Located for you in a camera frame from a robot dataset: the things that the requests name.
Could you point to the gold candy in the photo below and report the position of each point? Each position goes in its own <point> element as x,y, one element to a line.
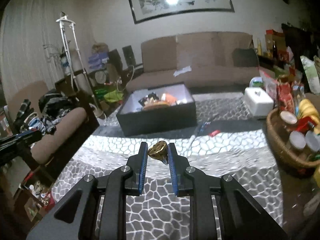
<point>159,151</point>

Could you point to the black storage box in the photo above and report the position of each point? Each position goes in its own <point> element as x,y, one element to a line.
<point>157,109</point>

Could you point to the wicker basket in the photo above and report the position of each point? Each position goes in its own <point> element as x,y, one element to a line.
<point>278,138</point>

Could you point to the brown sofa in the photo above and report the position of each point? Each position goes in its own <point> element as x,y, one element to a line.
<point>208,53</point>

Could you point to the red sachet packet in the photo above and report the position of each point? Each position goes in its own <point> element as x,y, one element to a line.
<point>214,133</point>

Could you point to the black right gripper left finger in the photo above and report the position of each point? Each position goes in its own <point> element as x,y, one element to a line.
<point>95,208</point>

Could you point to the red white snack bag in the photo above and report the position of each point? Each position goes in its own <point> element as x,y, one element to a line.
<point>270,85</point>

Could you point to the paper on sofa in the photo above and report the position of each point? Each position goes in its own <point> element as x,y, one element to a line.
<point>182,71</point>

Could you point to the white garment steamer stand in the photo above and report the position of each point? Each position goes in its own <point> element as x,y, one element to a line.
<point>80,80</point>

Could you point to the brown armchair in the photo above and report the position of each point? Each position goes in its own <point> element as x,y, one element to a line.
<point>64,122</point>

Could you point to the pile of clothes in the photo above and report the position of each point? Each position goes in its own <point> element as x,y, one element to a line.
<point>53,107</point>

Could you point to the dark green cushion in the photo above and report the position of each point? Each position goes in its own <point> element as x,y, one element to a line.
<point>245,58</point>

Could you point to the white tissue box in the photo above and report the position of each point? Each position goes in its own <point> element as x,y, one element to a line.
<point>258,102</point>

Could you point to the grey patterned table cloth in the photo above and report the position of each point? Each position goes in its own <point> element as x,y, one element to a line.
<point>246,171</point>

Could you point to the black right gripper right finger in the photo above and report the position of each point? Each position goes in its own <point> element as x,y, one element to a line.
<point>220,208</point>

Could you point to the blue candy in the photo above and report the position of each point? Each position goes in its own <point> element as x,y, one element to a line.
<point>203,126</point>

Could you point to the bananas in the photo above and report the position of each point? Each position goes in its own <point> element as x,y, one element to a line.
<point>307,109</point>

